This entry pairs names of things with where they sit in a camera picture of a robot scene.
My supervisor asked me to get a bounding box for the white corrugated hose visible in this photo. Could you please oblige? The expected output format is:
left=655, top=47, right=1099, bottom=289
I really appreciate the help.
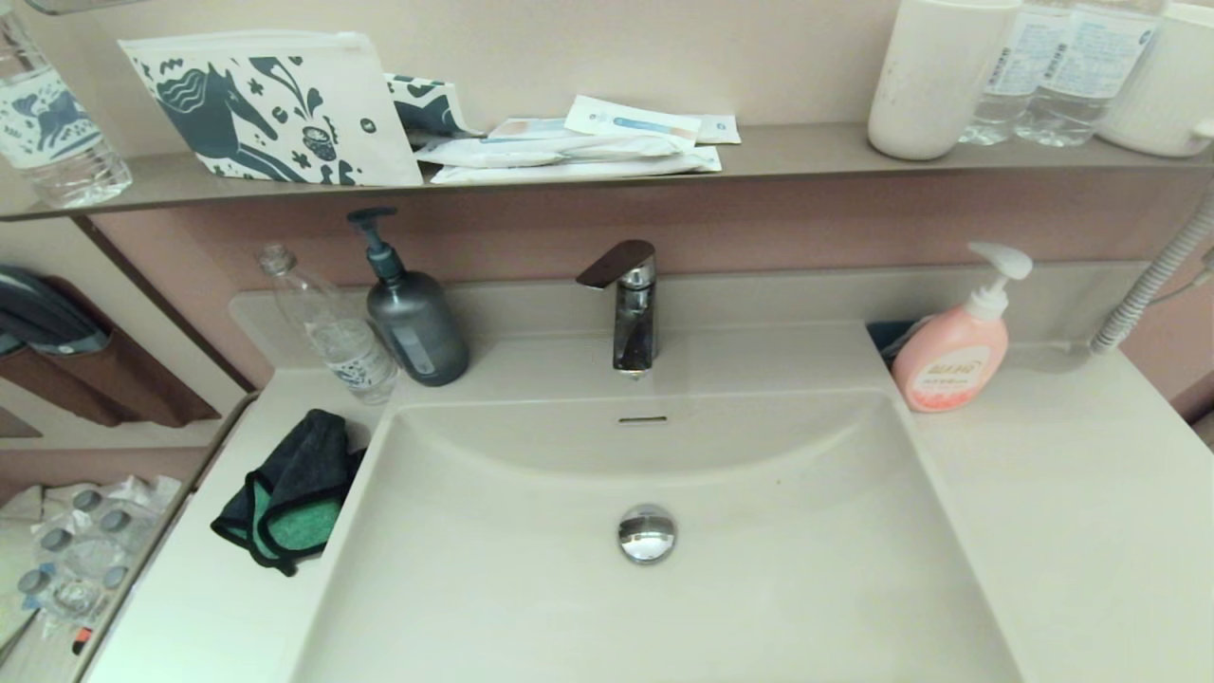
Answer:
left=1089, top=194, right=1214, bottom=357

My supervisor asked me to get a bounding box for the chrome sink faucet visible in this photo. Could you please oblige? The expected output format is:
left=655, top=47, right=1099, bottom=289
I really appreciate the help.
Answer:
left=575, top=239, right=659, bottom=378

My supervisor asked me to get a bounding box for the clear water bottle white label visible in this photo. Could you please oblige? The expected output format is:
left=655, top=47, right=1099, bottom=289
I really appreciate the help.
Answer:
left=960, top=0, right=1054, bottom=146
left=1015, top=0, right=1166, bottom=148

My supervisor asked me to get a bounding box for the pale pink sachet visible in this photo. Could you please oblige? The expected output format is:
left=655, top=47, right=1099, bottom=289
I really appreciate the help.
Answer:
left=487, top=117, right=579, bottom=141

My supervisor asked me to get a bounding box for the brown hair dryer holder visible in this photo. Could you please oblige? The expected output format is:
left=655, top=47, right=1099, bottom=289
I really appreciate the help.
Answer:
left=0, top=275, right=221, bottom=430

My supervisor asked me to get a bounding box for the dark grey pump bottle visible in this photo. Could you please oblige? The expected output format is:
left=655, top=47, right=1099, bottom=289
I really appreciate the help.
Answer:
left=346, top=207, right=470, bottom=387

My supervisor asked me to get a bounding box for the dark grey hair dryer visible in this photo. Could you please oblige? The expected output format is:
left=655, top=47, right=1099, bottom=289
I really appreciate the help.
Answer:
left=0, top=266, right=110, bottom=357

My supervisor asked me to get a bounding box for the grey green microfiber cloth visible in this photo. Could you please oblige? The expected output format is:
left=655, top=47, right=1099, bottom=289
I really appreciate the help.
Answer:
left=211, top=409, right=367, bottom=578

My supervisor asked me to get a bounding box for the pink hand soap bottle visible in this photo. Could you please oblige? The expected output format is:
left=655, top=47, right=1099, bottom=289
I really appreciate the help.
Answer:
left=892, top=242, right=1034, bottom=414

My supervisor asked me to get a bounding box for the smooth white tumbler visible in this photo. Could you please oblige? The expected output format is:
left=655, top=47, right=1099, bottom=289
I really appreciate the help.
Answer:
left=867, top=0, right=1023, bottom=161

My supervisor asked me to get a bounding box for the white pouch blue horse print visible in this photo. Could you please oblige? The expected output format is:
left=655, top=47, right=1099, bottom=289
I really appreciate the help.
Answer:
left=118, top=30, right=425, bottom=188

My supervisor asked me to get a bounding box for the ribbed white cup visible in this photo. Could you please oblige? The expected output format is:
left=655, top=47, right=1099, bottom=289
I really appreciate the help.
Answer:
left=1098, top=0, right=1214, bottom=158

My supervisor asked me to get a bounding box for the long white sachet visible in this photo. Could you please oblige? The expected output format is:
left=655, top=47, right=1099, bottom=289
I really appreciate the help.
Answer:
left=414, top=133, right=698, bottom=169
left=432, top=147, right=724, bottom=184

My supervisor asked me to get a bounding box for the white sachet blue stripe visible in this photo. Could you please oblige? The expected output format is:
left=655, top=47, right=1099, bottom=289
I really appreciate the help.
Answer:
left=564, top=95, right=704, bottom=148

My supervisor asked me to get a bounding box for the clear empty plastic bottle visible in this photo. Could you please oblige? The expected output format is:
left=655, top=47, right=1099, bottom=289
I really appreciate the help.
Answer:
left=259, top=243, right=400, bottom=406

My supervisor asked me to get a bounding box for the beige sink basin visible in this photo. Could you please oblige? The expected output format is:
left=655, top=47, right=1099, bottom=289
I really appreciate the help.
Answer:
left=285, top=387, right=1025, bottom=683

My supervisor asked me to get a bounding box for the grey wall shelf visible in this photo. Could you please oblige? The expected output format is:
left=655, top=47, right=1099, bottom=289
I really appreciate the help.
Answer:
left=0, top=121, right=1214, bottom=223

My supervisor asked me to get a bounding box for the chrome drain stopper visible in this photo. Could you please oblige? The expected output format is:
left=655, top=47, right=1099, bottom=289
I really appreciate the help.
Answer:
left=616, top=504, right=678, bottom=566

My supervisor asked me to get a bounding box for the shrink-wrapped water bottle pack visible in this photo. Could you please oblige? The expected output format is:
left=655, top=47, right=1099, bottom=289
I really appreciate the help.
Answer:
left=14, top=474, right=183, bottom=646

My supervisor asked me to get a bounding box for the water bottle blue animal label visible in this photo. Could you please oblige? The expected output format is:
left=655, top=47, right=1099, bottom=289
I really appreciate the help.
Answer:
left=0, top=8, right=134, bottom=210

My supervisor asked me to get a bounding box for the small blue patterned pouch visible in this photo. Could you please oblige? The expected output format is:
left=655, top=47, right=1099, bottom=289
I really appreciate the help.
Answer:
left=383, top=73, right=485, bottom=148

